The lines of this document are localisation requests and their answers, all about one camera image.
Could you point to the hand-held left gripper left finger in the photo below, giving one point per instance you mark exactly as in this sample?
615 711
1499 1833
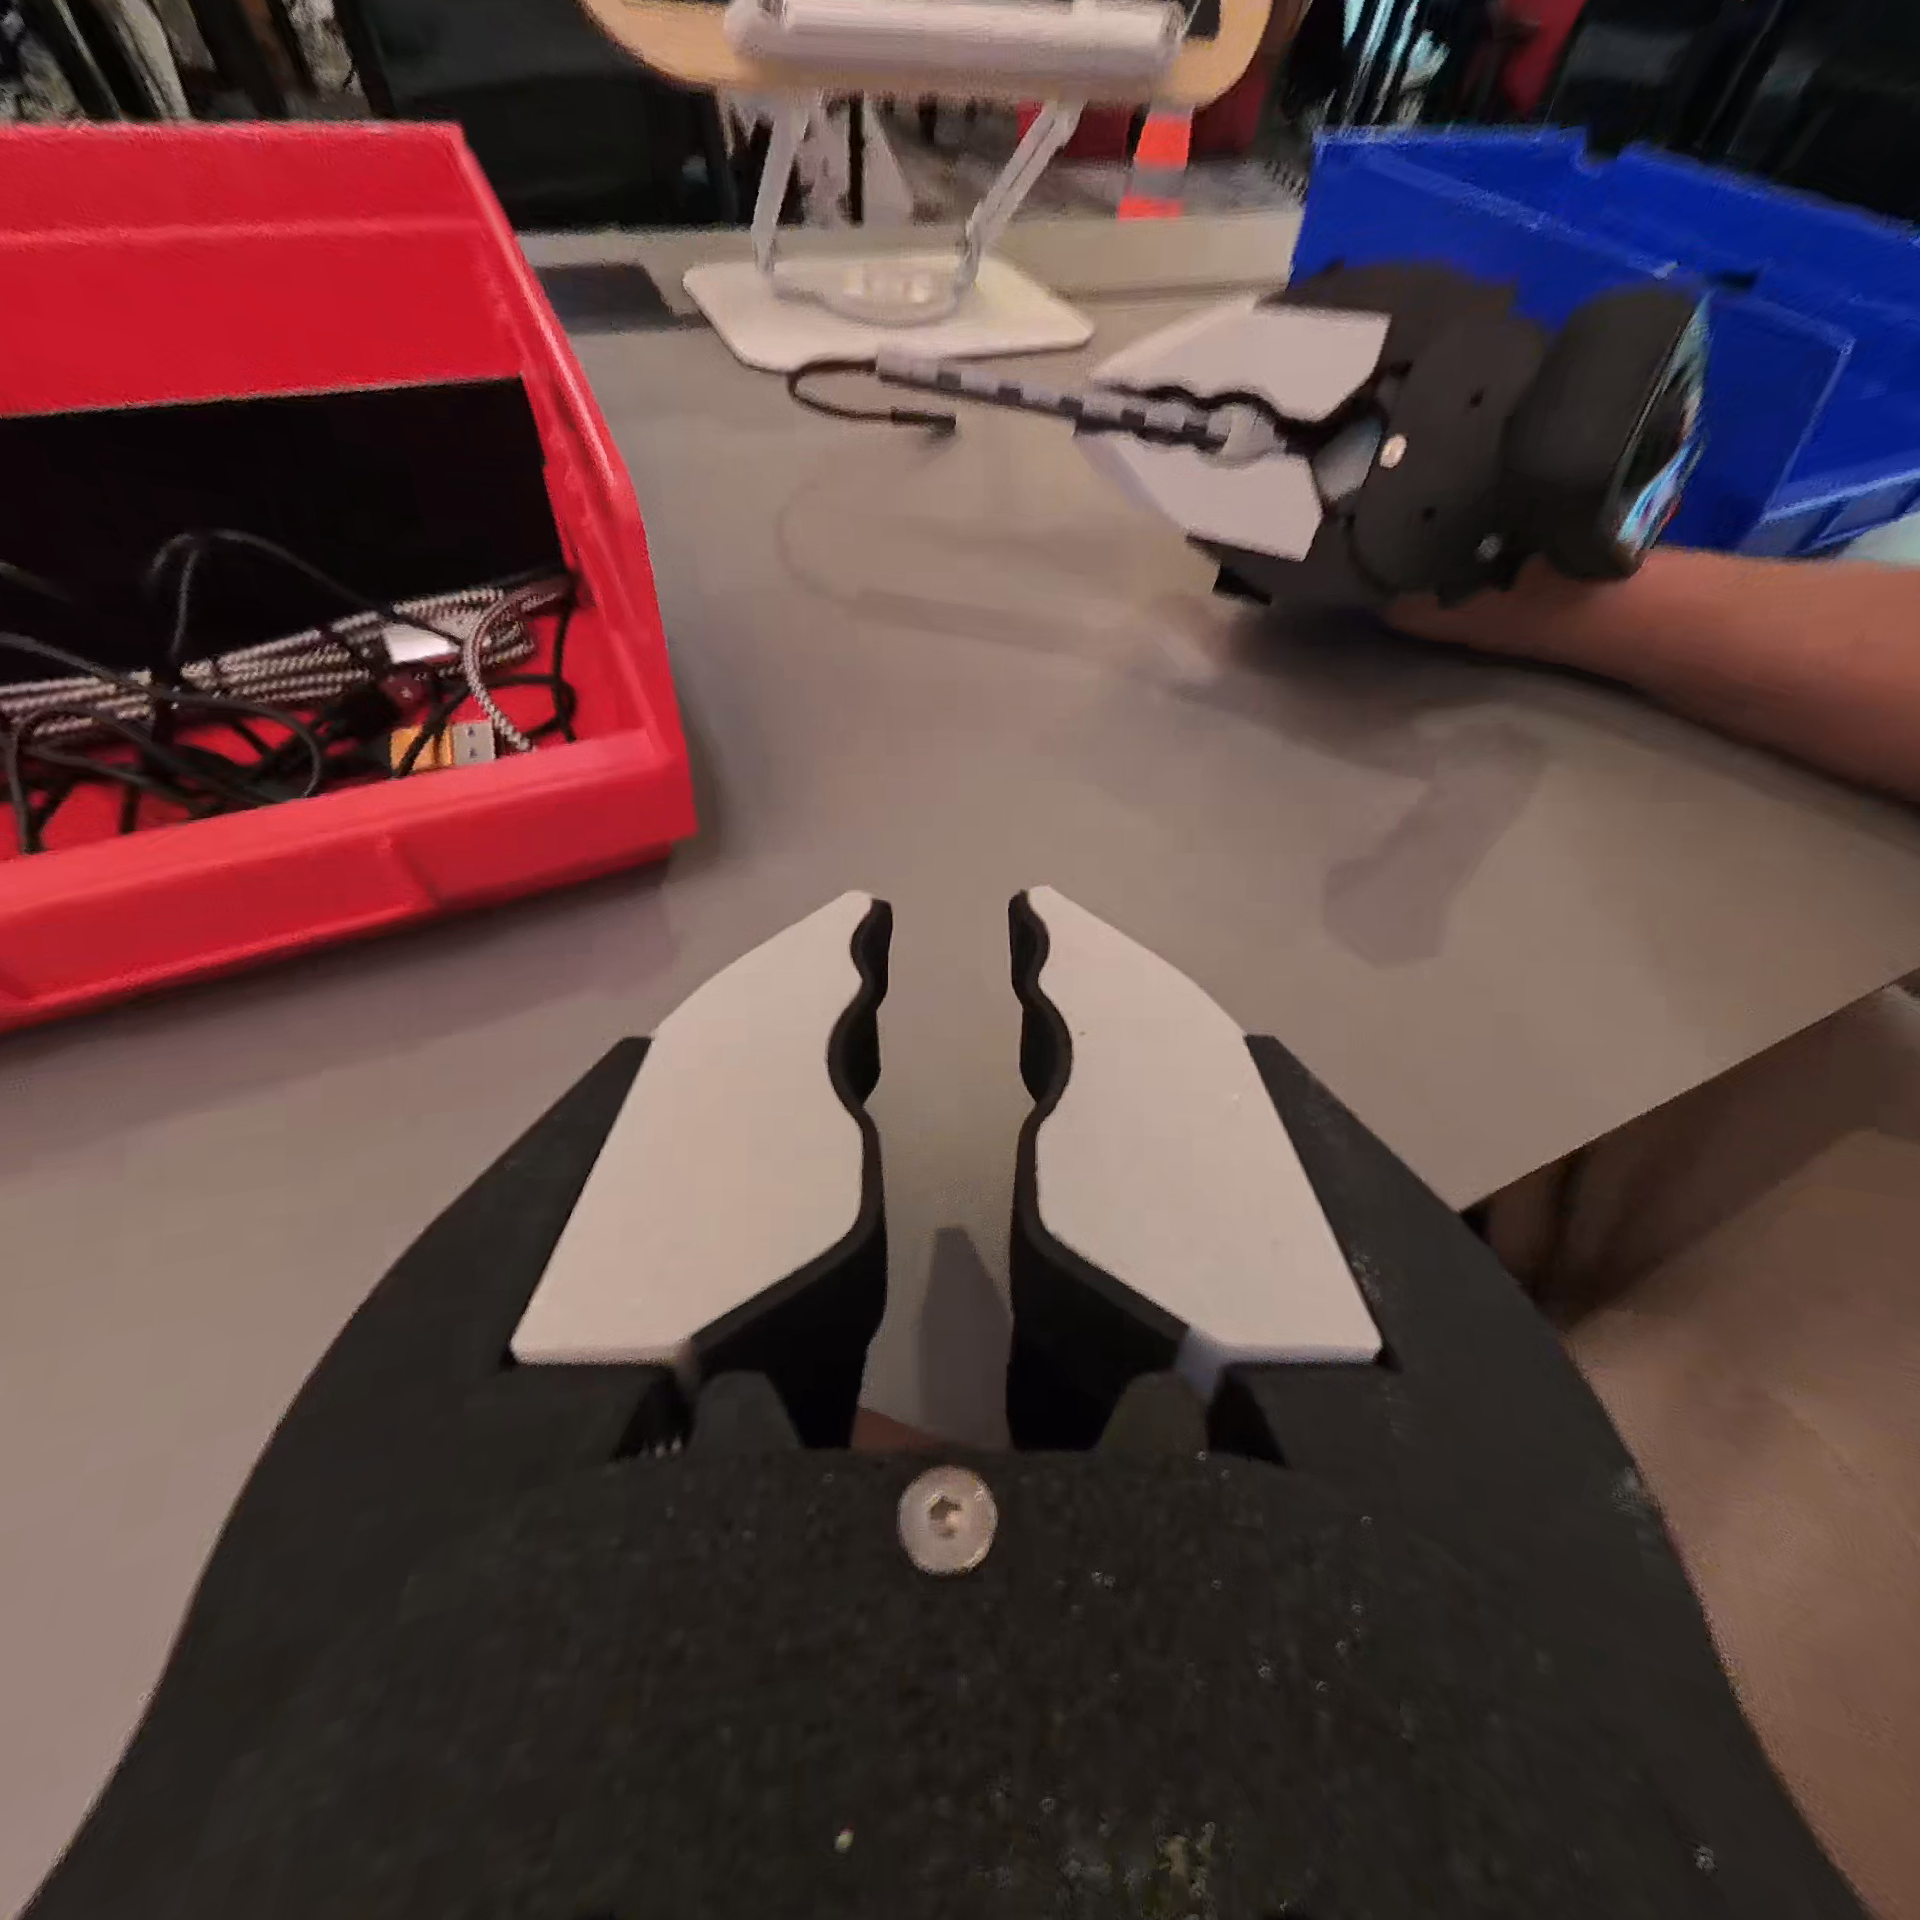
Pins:
722 1200

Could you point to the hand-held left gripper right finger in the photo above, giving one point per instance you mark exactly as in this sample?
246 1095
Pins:
1184 1200

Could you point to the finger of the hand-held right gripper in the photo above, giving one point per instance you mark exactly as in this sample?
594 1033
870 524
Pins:
1275 352
1232 502

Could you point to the red plastic bin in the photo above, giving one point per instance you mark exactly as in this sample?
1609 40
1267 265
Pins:
452 884

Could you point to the person's right forearm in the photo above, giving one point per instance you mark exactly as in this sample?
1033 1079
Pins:
1770 660

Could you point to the orange usb plug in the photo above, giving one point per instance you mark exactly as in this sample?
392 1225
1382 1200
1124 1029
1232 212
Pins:
435 748

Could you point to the orange traffic cone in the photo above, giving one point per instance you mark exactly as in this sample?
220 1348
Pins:
1158 174

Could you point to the white panel stand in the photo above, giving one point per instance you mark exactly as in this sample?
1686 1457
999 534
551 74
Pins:
1035 322

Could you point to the blue plastic bin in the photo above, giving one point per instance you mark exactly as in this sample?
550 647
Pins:
1800 404

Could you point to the person's white shirt sleeve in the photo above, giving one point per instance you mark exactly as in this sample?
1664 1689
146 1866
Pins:
1890 542

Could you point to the white light bar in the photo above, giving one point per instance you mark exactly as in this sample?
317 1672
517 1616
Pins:
960 30

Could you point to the black desk mat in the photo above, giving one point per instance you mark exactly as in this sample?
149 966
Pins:
615 294

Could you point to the black bin divider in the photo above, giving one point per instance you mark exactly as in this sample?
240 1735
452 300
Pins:
300 465

